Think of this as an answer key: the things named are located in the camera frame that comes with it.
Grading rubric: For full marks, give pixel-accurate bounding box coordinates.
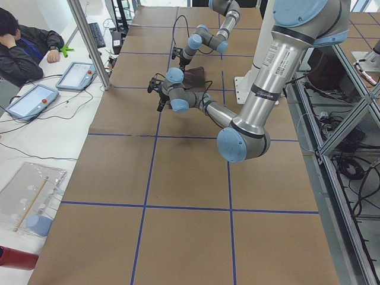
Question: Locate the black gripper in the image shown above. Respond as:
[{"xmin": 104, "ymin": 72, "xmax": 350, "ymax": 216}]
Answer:
[
  {"xmin": 157, "ymin": 90, "xmax": 170, "ymax": 112},
  {"xmin": 179, "ymin": 55, "xmax": 191, "ymax": 72}
]

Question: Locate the dark brown t-shirt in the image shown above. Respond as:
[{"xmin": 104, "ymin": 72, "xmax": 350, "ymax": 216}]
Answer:
[{"xmin": 182, "ymin": 66, "xmax": 206, "ymax": 92}]

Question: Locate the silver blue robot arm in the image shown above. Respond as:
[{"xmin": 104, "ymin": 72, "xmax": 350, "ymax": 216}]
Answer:
[
  {"xmin": 172, "ymin": 0, "xmax": 240, "ymax": 72},
  {"xmin": 147, "ymin": 1, "xmax": 350, "ymax": 163}
]

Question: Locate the black box with label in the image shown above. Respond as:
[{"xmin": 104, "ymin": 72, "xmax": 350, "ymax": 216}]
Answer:
[{"xmin": 111, "ymin": 31, "xmax": 123, "ymax": 55}]

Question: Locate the teach pendant tablet far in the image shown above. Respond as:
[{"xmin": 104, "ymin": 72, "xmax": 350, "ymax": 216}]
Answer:
[{"xmin": 55, "ymin": 62, "xmax": 96, "ymax": 91}]

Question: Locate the teach pendant tablet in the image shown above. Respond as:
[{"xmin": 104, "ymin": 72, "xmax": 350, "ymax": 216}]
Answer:
[
  {"xmin": 5, "ymin": 84, "xmax": 59, "ymax": 121},
  {"xmin": 55, "ymin": 62, "xmax": 96, "ymax": 91}
]

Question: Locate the black keyboard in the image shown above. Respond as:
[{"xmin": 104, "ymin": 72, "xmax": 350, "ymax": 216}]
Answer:
[{"xmin": 88, "ymin": 23, "xmax": 106, "ymax": 48}]

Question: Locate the green plastic toy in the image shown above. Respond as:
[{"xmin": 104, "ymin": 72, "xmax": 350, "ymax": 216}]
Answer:
[{"xmin": 60, "ymin": 45, "xmax": 75, "ymax": 58}]

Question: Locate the teach pendant tablet near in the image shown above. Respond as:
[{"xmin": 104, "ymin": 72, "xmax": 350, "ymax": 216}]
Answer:
[{"xmin": 5, "ymin": 84, "xmax": 59, "ymax": 121}]

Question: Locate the seated person in black jacket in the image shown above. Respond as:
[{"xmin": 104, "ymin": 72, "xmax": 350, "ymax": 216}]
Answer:
[{"xmin": 1, "ymin": 8, "xmax": 64, "ymax": 87}]

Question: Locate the wooden stick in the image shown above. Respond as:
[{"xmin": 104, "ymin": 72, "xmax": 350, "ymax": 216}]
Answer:
[{"xmin": 13, "ymin": 176, "xmax": 49, "ymax": 232}]

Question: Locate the clear plastic bag sheet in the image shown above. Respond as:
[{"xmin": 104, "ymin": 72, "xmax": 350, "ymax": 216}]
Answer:
[{"xmin": 1, "ymin": 163, "xmax": 67, "ymax": 237}]

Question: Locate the blue plastic cap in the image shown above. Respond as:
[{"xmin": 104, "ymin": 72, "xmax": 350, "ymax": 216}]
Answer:
[{"xmin": 26, "ymin": 214, "xmax": 53, "ymax": 237}]

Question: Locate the red cylinder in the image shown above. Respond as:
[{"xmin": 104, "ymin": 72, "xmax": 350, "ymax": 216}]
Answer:
[{"xmin": 1, "ymin": 246, "xmax": 39, "ymax": 270}]

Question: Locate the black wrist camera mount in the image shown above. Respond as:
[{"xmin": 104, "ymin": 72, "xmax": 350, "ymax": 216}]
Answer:
[
  {"xmin": 147, "ymin": 77, "xmax": 163, "ymax": 93},
  {"xmin": 171, "ymin": 47, "xmax": 183, "ymax": 60}
]

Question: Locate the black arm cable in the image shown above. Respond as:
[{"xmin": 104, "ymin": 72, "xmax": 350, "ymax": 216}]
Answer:
[
  {"xmin": 195, "ymin": 80, "xmax": 214, "ymax": 110},
  {"xmin": 171, "ymin": 15, "xmax": 191, "ymax": 51}
]

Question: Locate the aluminium frame post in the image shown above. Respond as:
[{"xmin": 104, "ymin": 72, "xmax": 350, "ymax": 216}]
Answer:
[{"xmin": 67, "ymin": 0, "xmax": 111, "ymax": 90}]

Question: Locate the aluminium frame rack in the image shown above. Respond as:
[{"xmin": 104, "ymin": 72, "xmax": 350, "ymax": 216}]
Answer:
[{"xmin": 284, "ymin": 39, "xmax": 379, "ymax": 284}]

